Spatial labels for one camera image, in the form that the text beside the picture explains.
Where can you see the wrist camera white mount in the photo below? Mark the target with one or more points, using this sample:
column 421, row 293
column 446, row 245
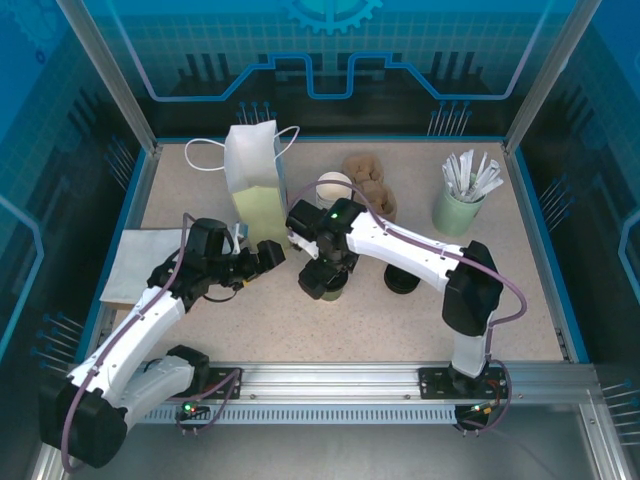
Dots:
column 241, row 234
column 302, row 245

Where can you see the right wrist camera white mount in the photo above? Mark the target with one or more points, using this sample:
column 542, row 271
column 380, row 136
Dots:
column 302, row 245

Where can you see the stack of black cup lids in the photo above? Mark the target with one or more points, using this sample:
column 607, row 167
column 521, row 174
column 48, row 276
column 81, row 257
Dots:
column 400, row 282

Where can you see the grey metal base panel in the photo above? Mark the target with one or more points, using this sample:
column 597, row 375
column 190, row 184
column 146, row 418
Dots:
column 325, row 455

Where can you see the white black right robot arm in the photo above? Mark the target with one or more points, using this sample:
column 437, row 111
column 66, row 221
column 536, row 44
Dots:
column 400, row 245

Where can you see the aluminium frame rail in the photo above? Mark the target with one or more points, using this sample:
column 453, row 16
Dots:
column 330, row 382

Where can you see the green paper coffee cup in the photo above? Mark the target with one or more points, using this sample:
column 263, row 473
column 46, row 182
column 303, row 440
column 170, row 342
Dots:
column 334, row 296

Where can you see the small LED connector board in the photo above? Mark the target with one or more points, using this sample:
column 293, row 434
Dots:
column 482, row 409
column 192, row 408

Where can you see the aluminium frame post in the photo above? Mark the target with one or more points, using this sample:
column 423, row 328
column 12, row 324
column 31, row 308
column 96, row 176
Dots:
column 115, row 85
column 545, row 85

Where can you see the mint green cylindrical holder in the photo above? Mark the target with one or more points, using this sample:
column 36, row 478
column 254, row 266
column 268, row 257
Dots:
column 455, row 220

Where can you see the white paper wrapped stirrer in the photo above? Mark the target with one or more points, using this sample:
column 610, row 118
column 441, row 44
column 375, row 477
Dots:
column 482, row 167
column 447, row 172
column 492, row 172
column 458, row 170
column 469, row 167
column 492, row 186

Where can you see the blue table edge trim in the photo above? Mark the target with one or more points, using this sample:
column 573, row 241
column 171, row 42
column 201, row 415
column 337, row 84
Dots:
column 551, row 260

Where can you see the white paper bag green sides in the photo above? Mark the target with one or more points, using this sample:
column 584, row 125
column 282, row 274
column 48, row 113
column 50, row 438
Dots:
column 250, row 160

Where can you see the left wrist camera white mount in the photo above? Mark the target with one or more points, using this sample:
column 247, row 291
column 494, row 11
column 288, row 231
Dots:
column 241, row 234

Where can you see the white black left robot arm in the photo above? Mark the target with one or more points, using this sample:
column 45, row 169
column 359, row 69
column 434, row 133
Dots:
column 125, row 340

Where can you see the black cup lid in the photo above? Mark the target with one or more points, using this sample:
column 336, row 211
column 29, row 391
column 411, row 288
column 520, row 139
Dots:
column 341, row 281

